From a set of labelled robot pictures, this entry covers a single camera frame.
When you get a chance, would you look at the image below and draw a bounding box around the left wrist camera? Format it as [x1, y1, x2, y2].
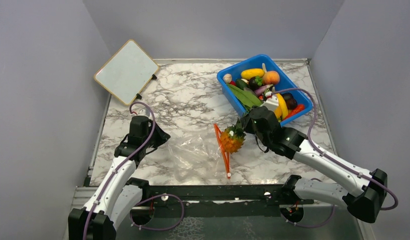
[138, 108, 151, 118]

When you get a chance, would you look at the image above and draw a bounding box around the purple fake onion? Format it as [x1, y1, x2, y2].
[254, 84, 274, 96]

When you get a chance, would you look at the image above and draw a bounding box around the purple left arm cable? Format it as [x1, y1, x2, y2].
[82, 101, 185, 240]

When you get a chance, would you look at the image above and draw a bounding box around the fake peach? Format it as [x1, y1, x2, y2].
[262, 70, 280, 85]

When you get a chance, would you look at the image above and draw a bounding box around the clear zip top bag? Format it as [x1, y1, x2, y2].
[166, 125, 232, 182]

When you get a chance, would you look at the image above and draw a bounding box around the blue plastic bin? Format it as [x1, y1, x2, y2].
[217, 54, 314, 126]

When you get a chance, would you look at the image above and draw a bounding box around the green fake leafy vegetable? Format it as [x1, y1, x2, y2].
[228, 84, 262, 110]

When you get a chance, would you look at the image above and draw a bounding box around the dark fake plum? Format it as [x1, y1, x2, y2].
[282, 92, 294, 101]

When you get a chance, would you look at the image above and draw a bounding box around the black mounting rail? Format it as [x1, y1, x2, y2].
[130, 184, 314, 218]

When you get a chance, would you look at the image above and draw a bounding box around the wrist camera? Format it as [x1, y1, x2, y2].
[138, 108, 151, 118]
[261, 94, 279, 112]

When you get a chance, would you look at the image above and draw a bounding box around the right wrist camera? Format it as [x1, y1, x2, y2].
[261, 94, 279, 112]

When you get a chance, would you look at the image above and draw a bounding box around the yellow fake squash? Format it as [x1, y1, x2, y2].
[241, 68, 265, 80]

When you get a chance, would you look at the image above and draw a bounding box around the yellow fake banana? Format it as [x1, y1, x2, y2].
[274, 93, 289, 121]

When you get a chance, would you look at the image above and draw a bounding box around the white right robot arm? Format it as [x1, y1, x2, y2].
[237, 106, 388, 223]

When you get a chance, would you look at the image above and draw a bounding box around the red fake pepper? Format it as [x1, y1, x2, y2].
[285, 104, 305, 119]

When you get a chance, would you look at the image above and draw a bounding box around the white board wooden frame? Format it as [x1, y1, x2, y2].
[93, 39, 159, 106]

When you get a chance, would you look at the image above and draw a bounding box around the purple fake mangosteen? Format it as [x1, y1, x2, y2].
[248, 76, 263, 91]

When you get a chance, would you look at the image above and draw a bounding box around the beige fake garlic bulb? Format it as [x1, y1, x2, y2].
[222, 73, 232, 84]

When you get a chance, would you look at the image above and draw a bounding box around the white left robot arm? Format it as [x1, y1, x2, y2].
[68, 113, 170, 240]

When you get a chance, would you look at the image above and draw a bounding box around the orange fake pineapple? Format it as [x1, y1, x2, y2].
[220, 119, 246, 154]

